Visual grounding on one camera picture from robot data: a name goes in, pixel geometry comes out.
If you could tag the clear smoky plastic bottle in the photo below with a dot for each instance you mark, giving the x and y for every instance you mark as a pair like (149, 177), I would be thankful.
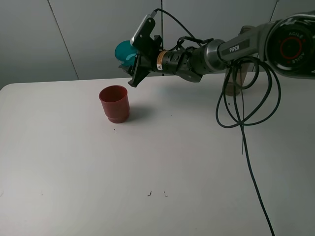
(241, 74)

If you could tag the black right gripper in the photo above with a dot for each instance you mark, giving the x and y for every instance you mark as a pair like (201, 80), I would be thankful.
(188, 64)

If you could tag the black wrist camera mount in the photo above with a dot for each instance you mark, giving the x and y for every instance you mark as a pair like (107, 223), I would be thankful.
(142, 40)

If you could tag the red plastic cup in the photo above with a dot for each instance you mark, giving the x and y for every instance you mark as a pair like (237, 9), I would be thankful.
(114, 100)

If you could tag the teal translucent plastic cup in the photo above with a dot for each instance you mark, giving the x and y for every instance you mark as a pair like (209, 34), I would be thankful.
(125, 53)

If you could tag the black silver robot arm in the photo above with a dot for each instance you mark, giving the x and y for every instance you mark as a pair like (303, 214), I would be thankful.
(286, 45)

